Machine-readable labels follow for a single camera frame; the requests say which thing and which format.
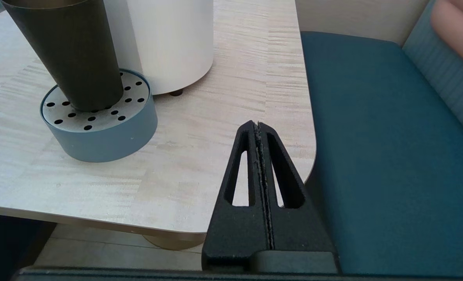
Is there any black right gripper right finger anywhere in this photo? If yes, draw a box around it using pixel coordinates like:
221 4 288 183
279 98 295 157
257 122 335 253

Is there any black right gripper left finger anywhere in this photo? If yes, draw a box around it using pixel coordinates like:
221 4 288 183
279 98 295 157
201 120 274 272

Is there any large dark tea dispenser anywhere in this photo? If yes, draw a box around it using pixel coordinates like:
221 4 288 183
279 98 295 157
103 0 214 97

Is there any black tapered cup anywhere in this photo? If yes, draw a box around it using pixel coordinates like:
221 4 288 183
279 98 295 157
0 0 124 112

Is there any teal right bench sofa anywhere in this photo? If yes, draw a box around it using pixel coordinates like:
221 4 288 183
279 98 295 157
300 0 463 276

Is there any large blue-grey perforated drip tray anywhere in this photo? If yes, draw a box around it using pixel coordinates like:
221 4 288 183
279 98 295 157
40 69 158 163

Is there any pink right bolster cushion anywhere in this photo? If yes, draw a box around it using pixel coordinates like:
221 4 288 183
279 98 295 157
430 0 463 75

